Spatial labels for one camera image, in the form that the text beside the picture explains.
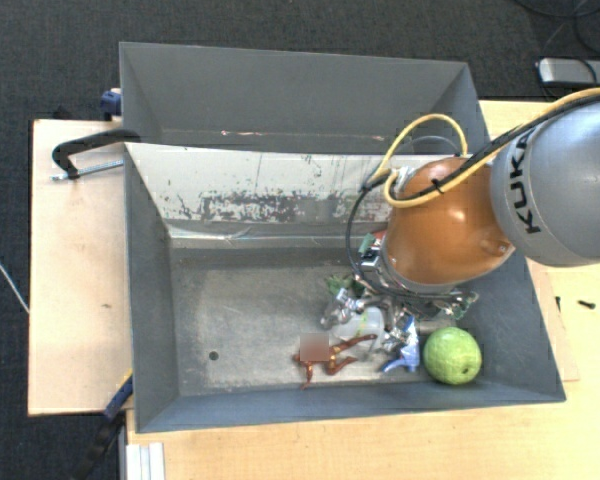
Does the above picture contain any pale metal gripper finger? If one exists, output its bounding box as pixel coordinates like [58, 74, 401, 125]
[320, 287, 365, 331]

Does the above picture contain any grey metal bin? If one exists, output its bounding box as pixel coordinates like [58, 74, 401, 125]
[118, 41, 567, 435]

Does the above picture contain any green apple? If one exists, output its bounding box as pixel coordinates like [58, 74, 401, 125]
[422, 326, 483, 386]

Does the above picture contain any clear spray bottle blue trigger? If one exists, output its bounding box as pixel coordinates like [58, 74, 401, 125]
[332, 306, 422, 374]

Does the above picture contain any orange-brown toy figure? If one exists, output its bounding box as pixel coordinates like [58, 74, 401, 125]
[292, 332, 379, 390]

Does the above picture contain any pale wood flat board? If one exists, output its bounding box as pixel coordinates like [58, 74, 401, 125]
[27, 119, 134, 417]

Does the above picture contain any green leafy toy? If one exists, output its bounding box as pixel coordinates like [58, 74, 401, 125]
[324, 273, 357, 295]

